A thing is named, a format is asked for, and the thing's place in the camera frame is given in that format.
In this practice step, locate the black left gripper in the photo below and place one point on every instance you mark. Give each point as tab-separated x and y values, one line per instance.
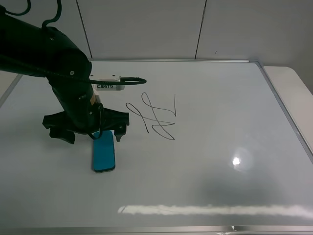
63	128

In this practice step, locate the teal whiteboard eraser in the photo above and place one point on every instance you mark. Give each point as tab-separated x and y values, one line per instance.
103	152

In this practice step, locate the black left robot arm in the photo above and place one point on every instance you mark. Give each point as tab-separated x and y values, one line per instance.
47	52

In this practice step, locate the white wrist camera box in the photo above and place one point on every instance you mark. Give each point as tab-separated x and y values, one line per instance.
109	79

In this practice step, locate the white whiteboard with aluminium frame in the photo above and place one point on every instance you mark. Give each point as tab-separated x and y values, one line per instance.
210	149

